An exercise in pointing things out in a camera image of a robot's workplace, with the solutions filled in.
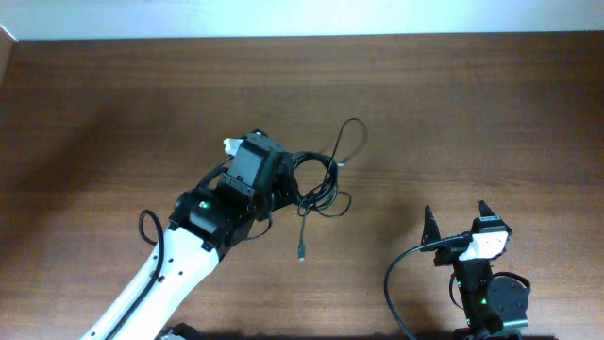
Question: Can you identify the black thin usb cable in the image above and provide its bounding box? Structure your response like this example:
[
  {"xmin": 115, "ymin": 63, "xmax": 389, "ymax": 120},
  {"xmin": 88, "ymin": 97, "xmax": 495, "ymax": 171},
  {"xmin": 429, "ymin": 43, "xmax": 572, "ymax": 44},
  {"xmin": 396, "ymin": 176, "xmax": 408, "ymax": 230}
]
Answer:
[{"xmin": 297, "ymin": 117, "xmax": 369, "ymax": 263}]

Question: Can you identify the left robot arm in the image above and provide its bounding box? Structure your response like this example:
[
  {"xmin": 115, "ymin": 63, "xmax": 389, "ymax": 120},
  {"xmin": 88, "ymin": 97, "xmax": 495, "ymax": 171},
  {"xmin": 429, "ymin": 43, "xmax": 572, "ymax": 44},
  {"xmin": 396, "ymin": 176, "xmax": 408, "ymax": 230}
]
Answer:
[{"xmin": 84, "ymin": 131, "xmax": 295, "ymax": 339}]

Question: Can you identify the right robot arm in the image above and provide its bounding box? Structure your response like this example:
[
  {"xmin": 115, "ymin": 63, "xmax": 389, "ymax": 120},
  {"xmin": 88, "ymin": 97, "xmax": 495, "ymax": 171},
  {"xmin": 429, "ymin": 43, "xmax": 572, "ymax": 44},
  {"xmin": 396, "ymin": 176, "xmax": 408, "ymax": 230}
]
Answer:
[{"xmin": 421, "ymin": 200, "xmax": 530, "ymax": 339}]

